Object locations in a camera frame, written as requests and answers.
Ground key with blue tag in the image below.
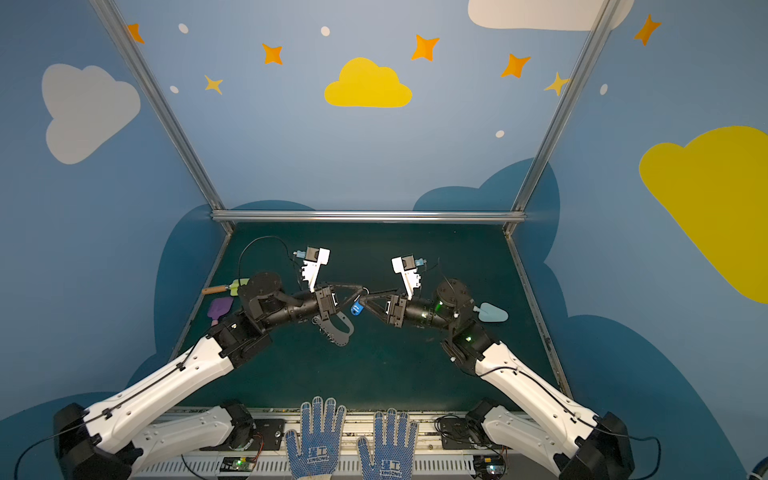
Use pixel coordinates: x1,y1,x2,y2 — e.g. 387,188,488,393
350,299,365,316

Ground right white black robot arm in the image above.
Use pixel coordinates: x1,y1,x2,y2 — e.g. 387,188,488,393
358,279,635,479

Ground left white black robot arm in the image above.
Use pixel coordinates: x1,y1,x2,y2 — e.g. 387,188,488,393
54,272,342,479

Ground light blue toy spatula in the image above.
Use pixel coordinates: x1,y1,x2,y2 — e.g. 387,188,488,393
473,302,509,323

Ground purple toy spatula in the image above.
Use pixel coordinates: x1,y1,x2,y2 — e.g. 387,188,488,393
207,296,234,326

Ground left blue dotted work glove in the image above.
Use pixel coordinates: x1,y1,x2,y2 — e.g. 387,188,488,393
285,396,346,480

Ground blue dotted work glove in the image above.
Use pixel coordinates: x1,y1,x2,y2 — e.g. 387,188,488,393
285,396,346,480
357,408,419,480

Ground right blue dotted work glove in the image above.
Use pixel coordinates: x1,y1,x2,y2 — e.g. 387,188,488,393
357,408,419,480

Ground right green circuit board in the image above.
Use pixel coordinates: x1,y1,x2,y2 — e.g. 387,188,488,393
472,455,506,480

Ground green circuit board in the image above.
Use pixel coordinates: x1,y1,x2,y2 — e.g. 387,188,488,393
219,456,257,474
472,455,506,480

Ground left green circuit board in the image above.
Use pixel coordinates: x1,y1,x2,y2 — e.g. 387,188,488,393
219,456,257,474

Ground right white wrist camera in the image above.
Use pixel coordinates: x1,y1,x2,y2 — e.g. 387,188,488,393
391,255,426,300

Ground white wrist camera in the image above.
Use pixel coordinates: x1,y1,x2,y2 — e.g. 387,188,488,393
293,247,330,292
391,255,426,300

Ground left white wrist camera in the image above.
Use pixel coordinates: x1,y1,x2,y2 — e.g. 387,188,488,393
293,247,330,292

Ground horizontal aluminium frame bar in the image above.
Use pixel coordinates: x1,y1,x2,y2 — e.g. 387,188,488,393
211,210,526,224

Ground green toy spatula wooden handle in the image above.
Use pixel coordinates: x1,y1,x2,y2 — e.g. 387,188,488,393
201,278,249,297

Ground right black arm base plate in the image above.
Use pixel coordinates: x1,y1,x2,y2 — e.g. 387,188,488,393
434,414,508,453

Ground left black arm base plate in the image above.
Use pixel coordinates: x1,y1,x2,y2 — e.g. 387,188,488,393
201,418,285,452

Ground front aluminium rail base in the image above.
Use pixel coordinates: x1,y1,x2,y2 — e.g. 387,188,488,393
107,410,619,480

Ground left aluminium frame post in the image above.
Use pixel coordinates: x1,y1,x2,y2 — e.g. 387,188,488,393
90,0,225,214

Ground aluminium frame post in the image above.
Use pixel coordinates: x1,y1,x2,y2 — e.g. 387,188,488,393
503,0,623,240
90,0,225,214

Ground right aluminium frame post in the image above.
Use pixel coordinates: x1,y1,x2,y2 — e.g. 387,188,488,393
503,0,623,240

